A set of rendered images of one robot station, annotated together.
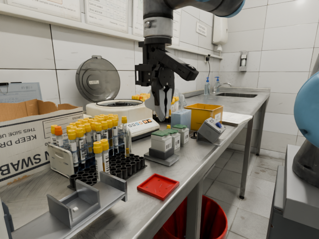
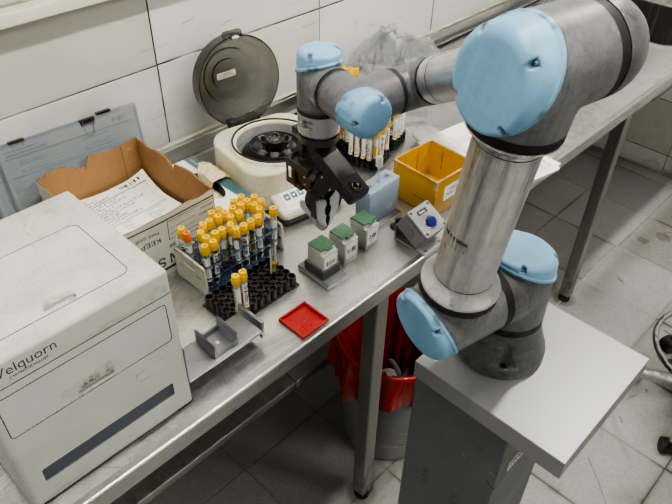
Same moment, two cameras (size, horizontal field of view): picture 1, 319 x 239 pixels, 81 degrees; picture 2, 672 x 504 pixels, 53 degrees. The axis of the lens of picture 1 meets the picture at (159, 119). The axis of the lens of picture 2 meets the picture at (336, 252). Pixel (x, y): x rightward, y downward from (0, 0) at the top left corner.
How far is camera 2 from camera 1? 86 cm
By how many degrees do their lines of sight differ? 28
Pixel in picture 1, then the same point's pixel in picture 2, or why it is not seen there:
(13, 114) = (106, 167)
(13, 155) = not seen: hidden behind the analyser
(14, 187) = not seen: hidden behind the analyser
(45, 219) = (194, 348)
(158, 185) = (304, 319)
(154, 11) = (310, 113)
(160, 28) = (318, 132)
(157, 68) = (313, 178)
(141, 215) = (277, 351)
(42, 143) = (167, 245)
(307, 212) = (428, 375)
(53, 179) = (184, 291)
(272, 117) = not seen: outside the picture
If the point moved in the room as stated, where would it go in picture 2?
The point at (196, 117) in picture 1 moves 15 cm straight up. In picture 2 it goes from (412, 184) to (419, 125)
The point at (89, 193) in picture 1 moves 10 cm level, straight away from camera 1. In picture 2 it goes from (228, 331) to (223, 292)
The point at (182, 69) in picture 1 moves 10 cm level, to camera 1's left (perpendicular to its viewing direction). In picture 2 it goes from (343, 191) to (287, 184)
